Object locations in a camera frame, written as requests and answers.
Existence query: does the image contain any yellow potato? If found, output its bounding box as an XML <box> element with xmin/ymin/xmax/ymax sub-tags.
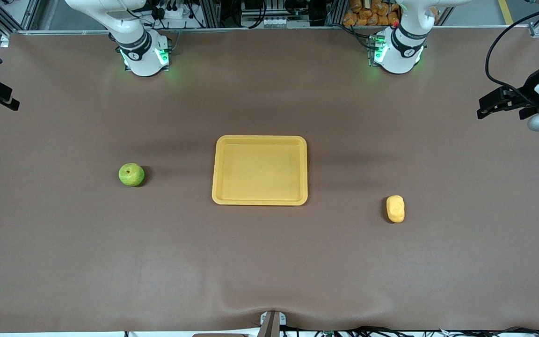
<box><xmin>386</xmin><ymin>195</ymin><xmax>406</xmax><ymax>224</ymax></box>

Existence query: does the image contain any green apple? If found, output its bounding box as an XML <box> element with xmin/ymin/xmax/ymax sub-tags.
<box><xmin>118</xmin><ymin>163</ymin><xmax>146</xmax><ymax>187</ymax></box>

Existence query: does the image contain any yellow plastic tray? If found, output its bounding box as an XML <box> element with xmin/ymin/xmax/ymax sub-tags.
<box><xmin>211</xmin><ymin>135</ymin><xmax>308</xmax><ymax>206</ymax></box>

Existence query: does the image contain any orange packets pile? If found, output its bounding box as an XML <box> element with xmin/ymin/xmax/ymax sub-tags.
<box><xmin>342</xmin><ymin>0</ymin><xmax>402</xmax><ymax>27</ymax></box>

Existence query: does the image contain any white power strip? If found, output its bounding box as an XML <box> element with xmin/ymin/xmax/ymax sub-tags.
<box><xmin>150</xmin><ymin>2</ymin><xmax>193</xmax><ymax>20</ymax></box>

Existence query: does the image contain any brown table cover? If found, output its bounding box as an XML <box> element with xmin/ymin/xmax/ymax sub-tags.
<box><xmin>0</xmin><ymin>27</ymin><xmax>539</xmax><ymax>334</ymax></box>

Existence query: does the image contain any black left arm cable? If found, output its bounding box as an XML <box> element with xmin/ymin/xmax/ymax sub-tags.
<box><xmin>485</xmin><ymin>0</ymin><xmax>539</xmax><ymax>101</ymax></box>

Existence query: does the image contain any aluminium frame post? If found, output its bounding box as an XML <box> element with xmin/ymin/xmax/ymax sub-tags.
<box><xmin>203</xmin><ymin>0</ymin><xmax>222</xmax><ymax>29</ymax></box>
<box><xmin>324</xmin><ymin>0</ymin><xmax>346</xmax><ymax>26</ymax></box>

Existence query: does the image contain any aluminium table edge rail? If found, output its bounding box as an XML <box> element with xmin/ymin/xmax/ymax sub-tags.
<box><xmin>17</xmin><ymin>26</ymin><xmax>537</xmax><ymax>36</ymax></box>

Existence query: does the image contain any silver camera post bracket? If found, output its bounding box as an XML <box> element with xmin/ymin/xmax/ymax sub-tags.
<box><xmin>258</xmin><ymin>310</ymin><xmax>287</xmax><ymax>337</ymax></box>

